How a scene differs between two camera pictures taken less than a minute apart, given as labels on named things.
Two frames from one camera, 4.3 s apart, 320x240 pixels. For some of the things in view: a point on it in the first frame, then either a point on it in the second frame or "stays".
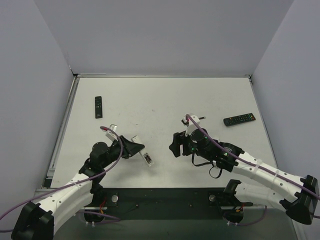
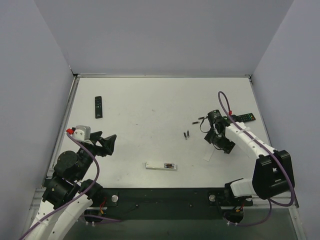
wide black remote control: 238,119 stays
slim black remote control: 98,107 stays
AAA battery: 148,158 -> 169,165
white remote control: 135,139 -> 162,166
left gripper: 125,146 -> 97,142
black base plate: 168,203 stays
